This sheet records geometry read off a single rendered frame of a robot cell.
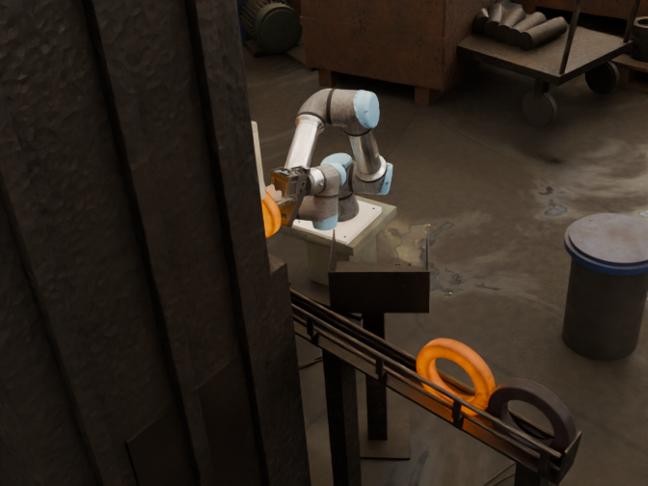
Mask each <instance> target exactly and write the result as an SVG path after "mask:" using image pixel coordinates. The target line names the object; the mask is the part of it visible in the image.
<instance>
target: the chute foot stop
mask: <svg viewBox="0 0 648 486"><path fill-rule="evenodd" d="M581 434H582V431H581V430H580V431H579V433H578V434H577V435H576V437H575V438H574V440H573V441H572V442H571V443H570V444H569V446H568V447H567V448H566V450H565V451H564V454H563V457H562V461H561V464H560V468H559V472H558V475H557V479H556V483H555V486H558V485H559V483H560V482H561V480H562V479H563V478H564V476H565V475H566V473H567V472H568V471H569V470H570V469H571V467H572V466H573V464H574V461H575V457H576V454H577V451H578V447H579V444H580V440H581Z"/></svg>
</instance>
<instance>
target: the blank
mask: <svg viewBox="0 0 648 486"><path fill-rule="evenodd" d="M261 204H262V212H263V220H264V227H265V235H266V238H267V237H270V236H271V235H272V234H274V233H275V232H276V231H278V230H279V228H280V226H281V222H282V218H281V212H280V210H279V208H278V206H277V204H276V202H275V200H274V199H273V197H272V196H271V195H270V194H269V193H268V192H267V191H266V190H265V198H264V199H263V200H261Z"/></svg>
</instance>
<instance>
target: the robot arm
mask: <svg viewBox="0 0 648 486"><path fill-rule="evenodd" d="M379 113H380V111H379V102H378V98H377V96H376V95H375V94H374V93H373V92H367V91H364V90H360V91H352V90H335V89H325V90H321V91H319V92H317V93H315V94H313V95H312V96H311V97H310V98H309V99H308V100H307V101H306V102H305V103H304V104H303V106H302V107H301V109H300V110H299V112H298V114H297V117H296V120H295V124H296V126H297V127H296V131H295V134H294V137H293V140H292V144H291V147H290V150H289V153H288V156H287V159H286V162H285V165H284V167H280V168H276V169H272V170H270V177H272V178H271V185H269V186H267V187H266V186H265V184H264V189H265V190H266V191H267V192H268V193H269V194H270V195H271V196H272V197H273V199H274V200H275V202H276V204H277V206H278V208H279V210H280V212H281V218H282V222H281V225H282V226H285V227H287V228H292V225H293V223H294V220H302V221H311V223H312V226H313V228H314V229H316V230H333V229H334V228H335V227H336V226H337V224H338V223H340V222H346V221H349V220H352V219H354V218H355V217H356V216H357V215H358V214H359V211H360V208H359V203H358V201H357V199H356V197H355V194H354V192H355V193H366V194H376V195H386V194H388V193H389V190H390V186H391V181H392V164H389V163H386V162H385V160H384V158H383V157H382V156H380V155H379V151H378V148H377V143H376V139H375V135H374V131H373V128H374V127H375V126H376V125H377V123H378V121H379ZM325 125H337V126H341V129H342V131H343V132H344V133H345V134H346V135H348V136H349V140H350V143H351V146H352V150H353V152H354V156H355V159H356V161H353V160H352V158H351V156H350V155H348V154H346V153H336V154H332V155H330V156H328V157H326V158H325V159H324V160H323V161H322V163H321V166H318V167H314V168H310V164H311V160H312V156H313V153H314V150H315V146H316V143H317V139H318V136H319V134H320V133H321V132H323V130H324V127H325ZM275 170H278V171H275ZM274 171H275V172H274ZM311 195H312V196H311Z"/></svg>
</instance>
